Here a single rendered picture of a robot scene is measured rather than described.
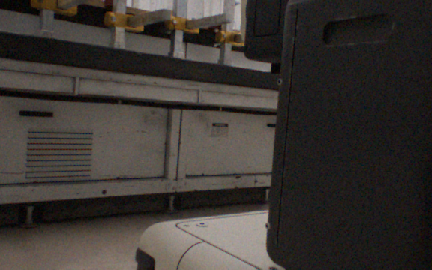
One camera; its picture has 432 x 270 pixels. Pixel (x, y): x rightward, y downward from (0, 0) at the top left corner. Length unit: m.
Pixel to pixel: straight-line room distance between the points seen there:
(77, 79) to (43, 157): 0.38
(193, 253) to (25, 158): 1.18
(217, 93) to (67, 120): 0.63
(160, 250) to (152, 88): 1.02
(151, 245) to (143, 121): 1.20
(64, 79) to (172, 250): 0.96
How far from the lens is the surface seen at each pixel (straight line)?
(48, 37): 1.59
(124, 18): 1.69
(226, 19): 1.61
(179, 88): 1.83
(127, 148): 1.98
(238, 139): 2.32
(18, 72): 1.59
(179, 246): 0.81
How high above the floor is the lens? 0.52
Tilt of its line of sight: 4 degrees down
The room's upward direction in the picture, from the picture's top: 4 degrees clockwise
